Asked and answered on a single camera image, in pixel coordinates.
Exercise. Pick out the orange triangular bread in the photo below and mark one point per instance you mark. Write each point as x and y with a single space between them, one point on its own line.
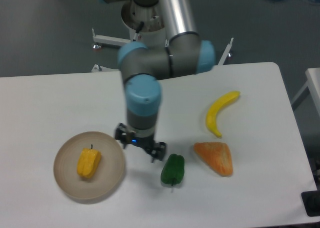
216 155

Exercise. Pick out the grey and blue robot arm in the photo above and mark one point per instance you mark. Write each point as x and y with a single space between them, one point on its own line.
142 92

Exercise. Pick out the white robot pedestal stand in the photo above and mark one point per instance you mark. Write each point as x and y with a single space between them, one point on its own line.
163 43

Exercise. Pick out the yellow bell pepper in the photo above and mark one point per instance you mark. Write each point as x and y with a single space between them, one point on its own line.
88 162

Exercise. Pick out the black device at table edge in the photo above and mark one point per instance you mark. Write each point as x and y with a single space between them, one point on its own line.
311 202

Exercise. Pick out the beige round plate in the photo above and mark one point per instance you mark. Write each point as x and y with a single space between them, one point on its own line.
107 177

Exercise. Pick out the green bell pepper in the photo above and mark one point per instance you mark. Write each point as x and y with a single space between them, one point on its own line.
174 170

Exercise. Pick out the yellow banana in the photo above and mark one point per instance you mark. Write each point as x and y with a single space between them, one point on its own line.
212 113

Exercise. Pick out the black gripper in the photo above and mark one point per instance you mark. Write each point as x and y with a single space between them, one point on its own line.
141 138

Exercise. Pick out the white side table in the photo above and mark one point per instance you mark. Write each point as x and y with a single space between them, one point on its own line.
311 86

